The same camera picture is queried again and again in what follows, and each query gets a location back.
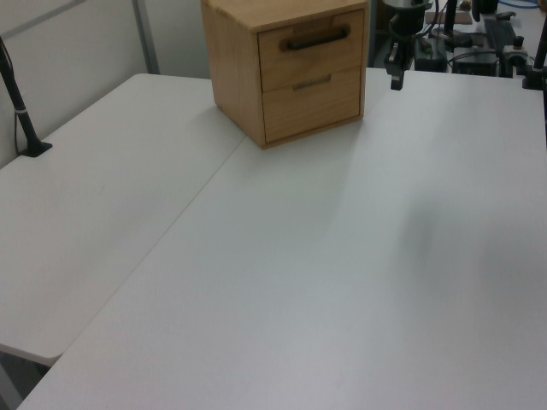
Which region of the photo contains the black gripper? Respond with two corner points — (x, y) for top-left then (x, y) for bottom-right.
(383, 4), (429, 91)

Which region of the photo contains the wooden drawer with handle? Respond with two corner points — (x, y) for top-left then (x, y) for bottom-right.
(256, 9), (367, 93)

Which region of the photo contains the black metal drawer handle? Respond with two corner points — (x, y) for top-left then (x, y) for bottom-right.
(279, 24), (351, 51)

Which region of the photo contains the wooden two-drawer cabinet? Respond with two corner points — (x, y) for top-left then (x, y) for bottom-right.
(200, 0), (369, 150)

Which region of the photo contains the black box with green label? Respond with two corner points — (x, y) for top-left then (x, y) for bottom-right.
(413, 38), (449, 72)

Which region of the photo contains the black electronics box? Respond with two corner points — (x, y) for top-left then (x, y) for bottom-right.
(451, 50), (500, 78)

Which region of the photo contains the black monitor stand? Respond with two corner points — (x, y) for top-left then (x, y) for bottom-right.
(439, 0), (472, 49)

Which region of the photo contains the black computer keyboard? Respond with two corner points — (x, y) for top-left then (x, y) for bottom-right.
(484, 19), (521, 52)

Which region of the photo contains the silver clamp with black knob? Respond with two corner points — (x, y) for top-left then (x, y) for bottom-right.
(502, 36), (531, 79)

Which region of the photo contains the black clamp stand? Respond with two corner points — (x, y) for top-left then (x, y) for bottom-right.
(519, 16), (547, 91)

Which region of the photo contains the wooden drawer without handle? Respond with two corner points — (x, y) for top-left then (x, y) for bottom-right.
(261, 66), (364, 144)

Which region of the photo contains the grey metal frame post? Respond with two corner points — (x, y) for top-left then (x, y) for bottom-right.
(131, 0), (162, 76)

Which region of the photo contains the black camera stand pole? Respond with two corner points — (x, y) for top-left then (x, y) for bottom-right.
(0, 36), (54, 159)

